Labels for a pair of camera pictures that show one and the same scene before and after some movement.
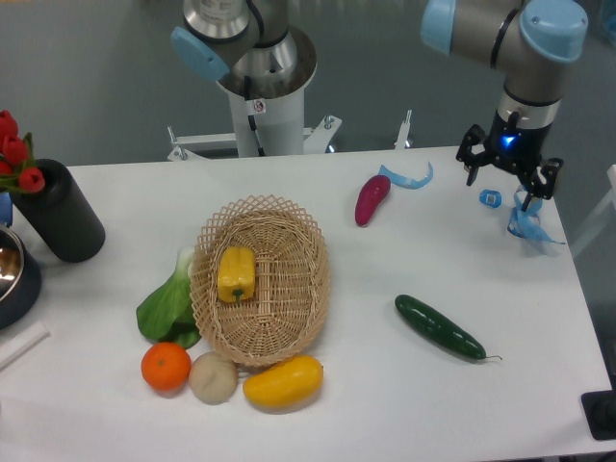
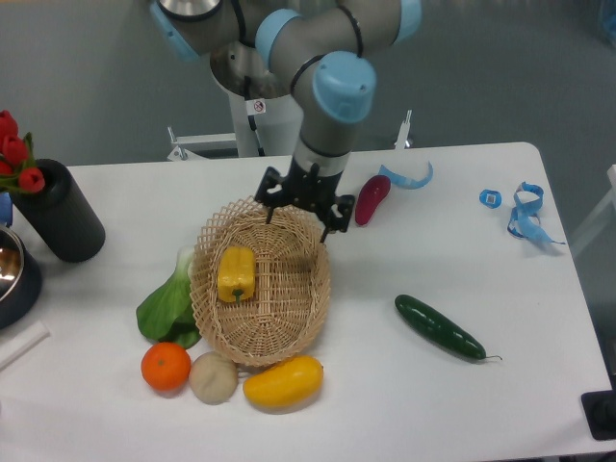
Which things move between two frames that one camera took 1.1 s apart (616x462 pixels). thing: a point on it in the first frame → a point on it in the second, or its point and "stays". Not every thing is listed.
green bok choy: (168, 314) stays
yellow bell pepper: (236, 273) stays
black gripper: (514, 147) → (307, 187)
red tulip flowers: (17, 168) stays
